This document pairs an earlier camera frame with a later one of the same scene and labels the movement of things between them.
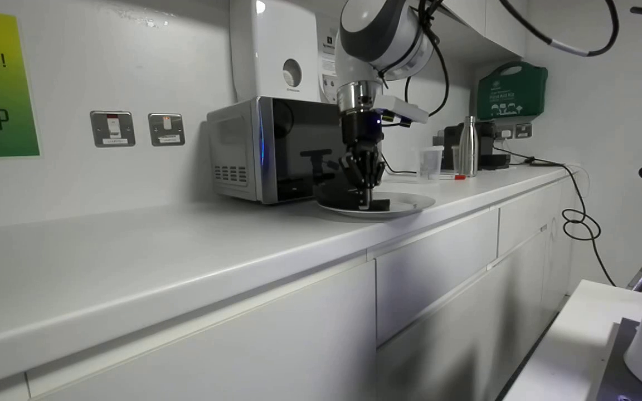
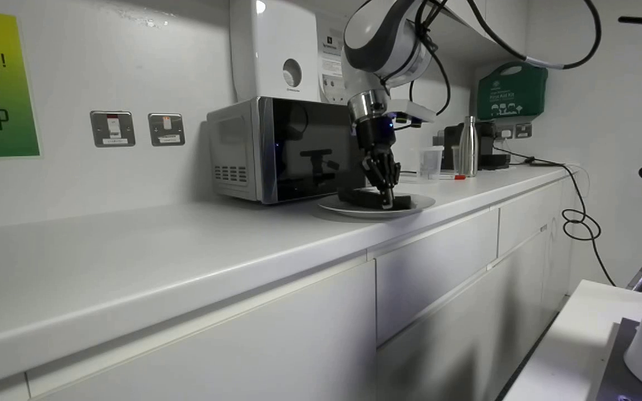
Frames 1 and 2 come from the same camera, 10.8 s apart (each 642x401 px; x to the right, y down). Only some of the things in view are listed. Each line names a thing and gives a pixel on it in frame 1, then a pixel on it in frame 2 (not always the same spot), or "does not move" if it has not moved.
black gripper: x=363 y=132 to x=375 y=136
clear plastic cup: x=431 y=161 does not move
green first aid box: x=513 y=89 does not move
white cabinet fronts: x=446 y=318 does not move
